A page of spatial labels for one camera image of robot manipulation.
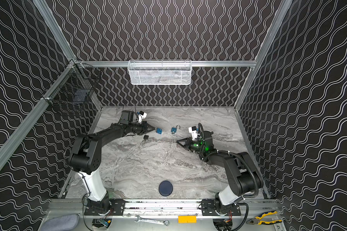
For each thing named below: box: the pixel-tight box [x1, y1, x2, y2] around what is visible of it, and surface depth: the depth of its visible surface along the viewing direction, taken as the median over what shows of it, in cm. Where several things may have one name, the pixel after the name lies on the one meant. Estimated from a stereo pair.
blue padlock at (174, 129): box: [170, 124, 181, 133], surface depth 109 cm
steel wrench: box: [134, 215, 170, 227], surface depth 72 cm
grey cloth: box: [41, 213, 79, 231], surface depth 70 cm
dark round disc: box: [158, 180, 174, 197], surface depth 83 cm
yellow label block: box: [177, 215, 198, 224], surface depth 73 cm
